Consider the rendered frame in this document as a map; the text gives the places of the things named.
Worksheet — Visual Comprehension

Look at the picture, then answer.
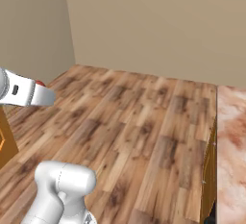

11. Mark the orange-brown wooden cabinet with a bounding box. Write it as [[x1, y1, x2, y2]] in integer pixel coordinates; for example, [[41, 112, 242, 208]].
[[0, 106, 19, 170]]

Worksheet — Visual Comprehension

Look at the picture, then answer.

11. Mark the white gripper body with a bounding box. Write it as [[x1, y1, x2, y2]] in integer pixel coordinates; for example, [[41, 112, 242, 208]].
[[29, 82, 57, 108]]

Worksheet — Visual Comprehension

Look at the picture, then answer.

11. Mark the wooden counter cabinet with marble top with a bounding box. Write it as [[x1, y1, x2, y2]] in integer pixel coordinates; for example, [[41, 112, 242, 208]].
[[199, 85, 246, 224]]

